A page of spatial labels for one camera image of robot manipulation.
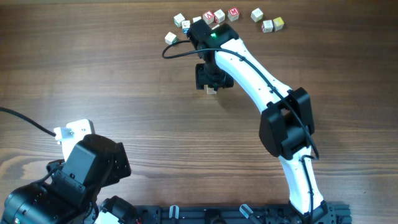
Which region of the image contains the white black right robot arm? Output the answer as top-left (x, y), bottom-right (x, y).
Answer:
top-left (187, 20), bottom-right (338, 223)

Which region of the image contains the black right camera cable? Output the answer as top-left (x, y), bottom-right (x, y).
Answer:
top-left (161, 39), bottom-right (320, 218)

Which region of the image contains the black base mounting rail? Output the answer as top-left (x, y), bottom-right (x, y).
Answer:
top-left (134, 202), bottom-right (353, 224)

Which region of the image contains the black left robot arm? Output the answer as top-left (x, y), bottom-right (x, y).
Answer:
top-left (1, 134), bottom-right (131, 223)

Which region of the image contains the plain wooden block right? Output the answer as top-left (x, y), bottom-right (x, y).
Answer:
top-left (251, 8), bottom-right (264, 22)

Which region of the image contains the green-sided wooden block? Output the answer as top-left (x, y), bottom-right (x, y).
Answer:
top-left (165, 32), bottom-right (178, 45)

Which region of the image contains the black camera cable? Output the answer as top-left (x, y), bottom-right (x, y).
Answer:
top-left (0, 106), bottom-right (57, 138)
top-left (161, 39), bottom-right (320, 218)

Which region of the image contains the black left camera cable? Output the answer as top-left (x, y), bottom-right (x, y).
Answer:
top-left (0, 106), bottom-right (57, 138)

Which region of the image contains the red letter M block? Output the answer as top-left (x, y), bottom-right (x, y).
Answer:
top-left (228, 7), bottom-right (240, 21)

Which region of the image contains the green-edged wooden block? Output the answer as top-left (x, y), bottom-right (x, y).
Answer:
top-left (174, 13), bottom-right (185, 27)

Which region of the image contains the blue-sided wooden block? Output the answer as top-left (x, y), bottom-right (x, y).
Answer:
top-left (182, 20), bottom-right (191, 34)

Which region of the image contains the plain wooden picture block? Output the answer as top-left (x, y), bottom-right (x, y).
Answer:
top-left (192, 17), bottom-right (201, 23)

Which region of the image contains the yellow wooden block right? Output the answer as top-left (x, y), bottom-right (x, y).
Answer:
top-left (272, 17), bottom-right (285, 31)

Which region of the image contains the orange-sided bird block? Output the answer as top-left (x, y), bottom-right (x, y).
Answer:
top-left (206, 85), bottom-right (217, 95)

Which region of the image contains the red letter A block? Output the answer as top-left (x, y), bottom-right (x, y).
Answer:
top-left (202, 11), bottom-right (215, 25)

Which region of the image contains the wooden block beside A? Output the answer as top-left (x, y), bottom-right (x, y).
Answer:
top-left (214, 9), bottom-right (225, 24)

